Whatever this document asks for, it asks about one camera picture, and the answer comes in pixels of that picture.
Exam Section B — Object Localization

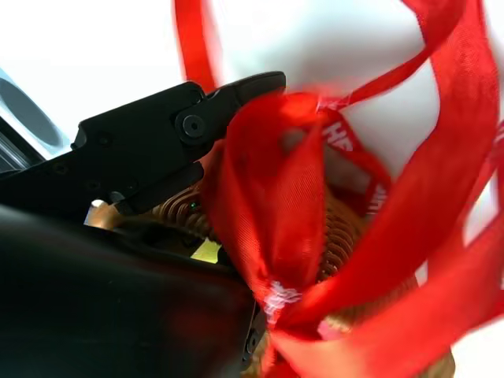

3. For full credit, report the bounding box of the red ribbon strap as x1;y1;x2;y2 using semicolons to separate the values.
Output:
172;0;504;378

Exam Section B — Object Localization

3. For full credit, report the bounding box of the gray table cup holder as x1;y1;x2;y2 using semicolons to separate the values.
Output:
0;69;72;174

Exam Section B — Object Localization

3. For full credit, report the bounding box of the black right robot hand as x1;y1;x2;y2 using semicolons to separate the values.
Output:
0;70;287;378

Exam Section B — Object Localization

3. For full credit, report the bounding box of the brown wicker basket red handle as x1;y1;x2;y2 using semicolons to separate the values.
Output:
84;184;458;378

